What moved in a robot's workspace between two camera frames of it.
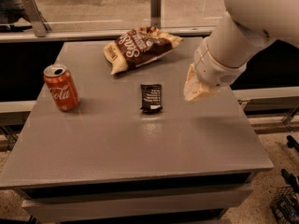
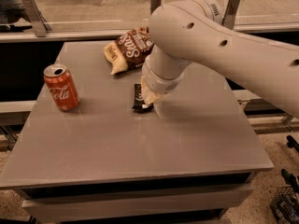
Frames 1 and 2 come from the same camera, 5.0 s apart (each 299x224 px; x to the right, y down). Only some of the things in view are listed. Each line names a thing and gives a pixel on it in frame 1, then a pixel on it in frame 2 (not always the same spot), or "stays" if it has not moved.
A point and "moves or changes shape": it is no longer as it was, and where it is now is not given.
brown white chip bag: [135, 46] stays
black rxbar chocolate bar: [151, 98] moves or changes shape
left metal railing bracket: [31, 11] stays
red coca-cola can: [62, 86] stays
